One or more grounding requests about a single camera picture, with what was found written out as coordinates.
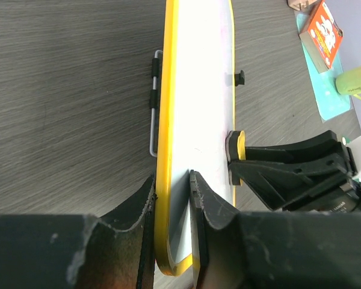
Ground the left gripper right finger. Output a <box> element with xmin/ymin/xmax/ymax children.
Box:
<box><xmin>190</xmin><ymin>171</ymin><xmax>361</xmax><ymax>288</ymax></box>

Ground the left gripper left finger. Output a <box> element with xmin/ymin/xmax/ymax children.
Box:
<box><xmin>0</xmin><ymin>176</ymin><xmax>156</xmax><ymax>288</ymax></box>

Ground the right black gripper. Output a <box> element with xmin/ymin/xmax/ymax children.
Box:
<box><xmin>229</xmin><ymin>130</ymin><xmax>361</xmax><ymax>213</ymax></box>

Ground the yellow black eraser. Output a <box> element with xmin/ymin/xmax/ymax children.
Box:
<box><xmin>225</xmin><ymin>131</ymin><xmax>245</xmax><ymax>163</ymax></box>

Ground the yellow framed whiteboard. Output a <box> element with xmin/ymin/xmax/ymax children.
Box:
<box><xmin>149</xmin><ymin>1</ymin><xmax>236</xmax><ymax>276</ymax></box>

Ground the teal silicone mat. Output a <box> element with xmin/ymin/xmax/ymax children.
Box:
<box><xmin>296</xmin><ymin>13</ymin><xmax>351</xmax><ymax>121</ymax></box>

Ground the yellow-green paper cup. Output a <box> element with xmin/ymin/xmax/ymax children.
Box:
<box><xmin>335</xmin><ymin>66</ymin><xmax>361</xmax><ymax>100</ymax></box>

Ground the orange toy box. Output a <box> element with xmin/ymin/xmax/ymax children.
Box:
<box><xmin>299</xmin><ymin>1</ymin><xmax>344</xmax><ymax>73</ymax></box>

